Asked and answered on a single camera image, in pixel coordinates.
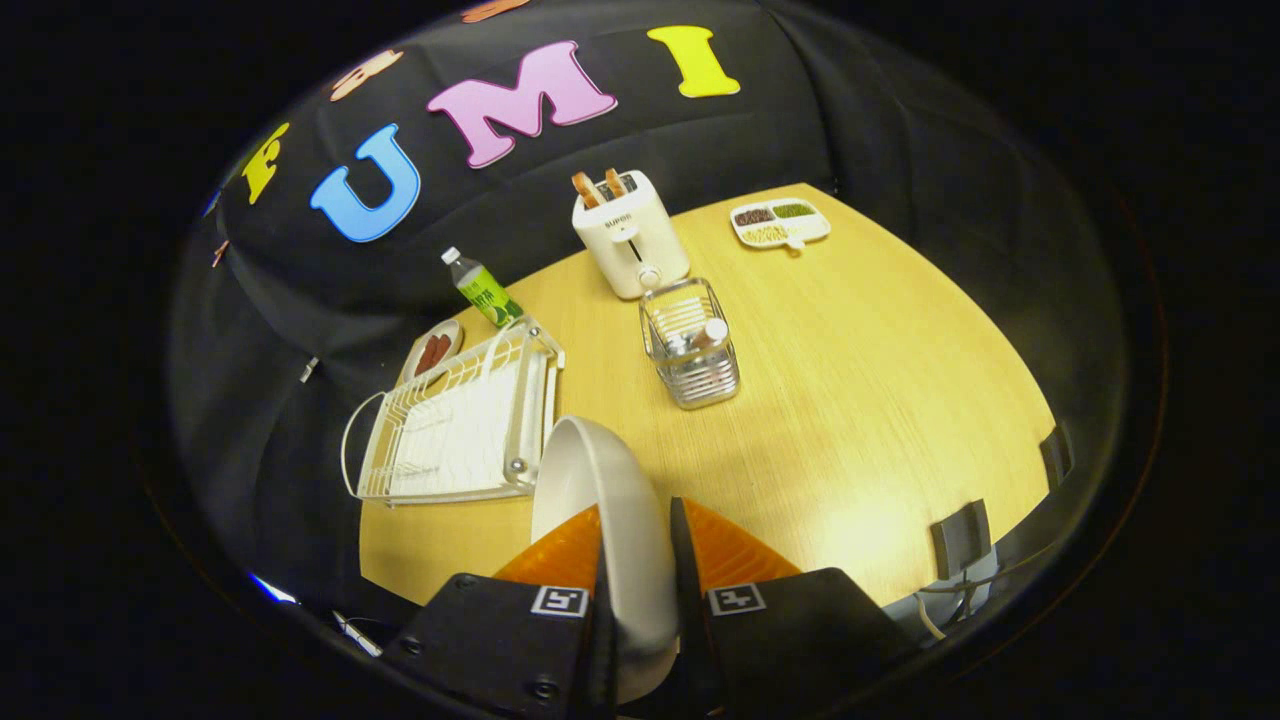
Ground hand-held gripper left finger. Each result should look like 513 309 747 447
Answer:
380 503 619 720

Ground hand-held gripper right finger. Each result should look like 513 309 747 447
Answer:
668 496 923 720

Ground white round plate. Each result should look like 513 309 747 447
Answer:
530 415 681 706

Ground white wire dish rack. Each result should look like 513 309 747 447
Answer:
340 315 566 506

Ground metal wire basket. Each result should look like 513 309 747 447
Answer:
639 277 742 411

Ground small plate with sausages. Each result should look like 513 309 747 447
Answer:
400 318 465 386

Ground white sectioned grain dish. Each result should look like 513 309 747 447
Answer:
729 198 832 252

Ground black table clamp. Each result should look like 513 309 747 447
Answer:
930 499 993 581
1038 427 1073 489

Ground green-label drink bottle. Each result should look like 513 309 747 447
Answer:
441 247 525 330

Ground white toaster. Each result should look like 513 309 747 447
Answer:
571 169 692 301

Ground black backdrop cloth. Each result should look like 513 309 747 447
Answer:
165 0 1129 611

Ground white cable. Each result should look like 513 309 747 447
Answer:
915 560 1001 641

